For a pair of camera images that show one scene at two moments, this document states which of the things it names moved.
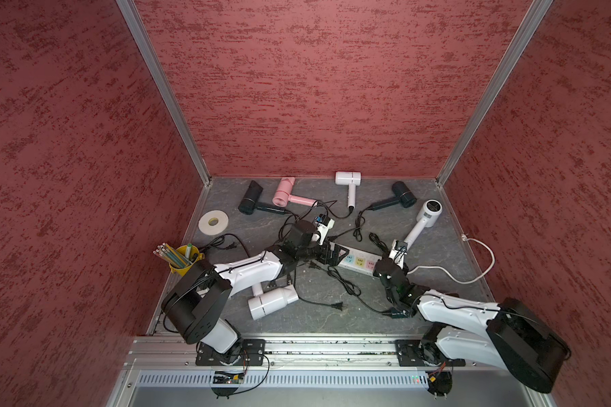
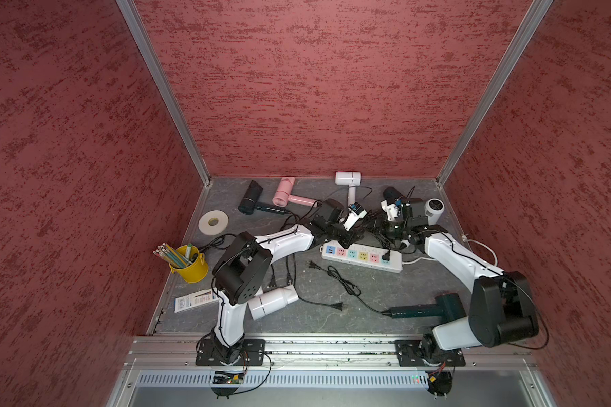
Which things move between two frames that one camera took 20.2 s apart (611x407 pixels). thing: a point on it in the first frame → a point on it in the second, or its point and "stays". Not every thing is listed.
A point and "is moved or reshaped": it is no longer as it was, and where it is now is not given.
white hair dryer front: [261, 303] stays
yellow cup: [192, 253] stays
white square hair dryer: [351, 179] stays
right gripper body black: [390, 295] → [395, 229]
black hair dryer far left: [249, 202] stays
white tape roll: [204, 222] stays
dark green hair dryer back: [403, 196] is moved or reshaped
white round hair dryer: [428, 214] stays
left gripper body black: [321, 253] → [338, 232]
